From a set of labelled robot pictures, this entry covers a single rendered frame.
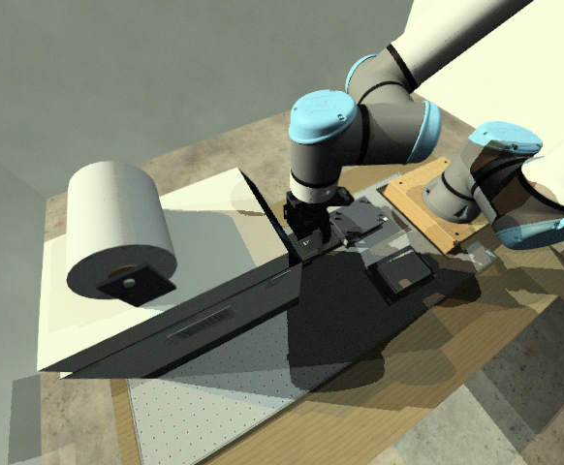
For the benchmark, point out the white roll of foil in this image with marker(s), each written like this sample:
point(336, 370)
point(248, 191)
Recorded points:
point(115, 218)

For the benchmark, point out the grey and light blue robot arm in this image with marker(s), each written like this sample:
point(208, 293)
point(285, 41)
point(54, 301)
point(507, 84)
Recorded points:
point(330, 130)

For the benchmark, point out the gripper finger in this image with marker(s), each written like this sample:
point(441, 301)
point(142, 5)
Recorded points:
point(319, 238)

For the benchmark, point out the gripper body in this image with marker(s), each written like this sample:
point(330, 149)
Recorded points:
point(311, 218)

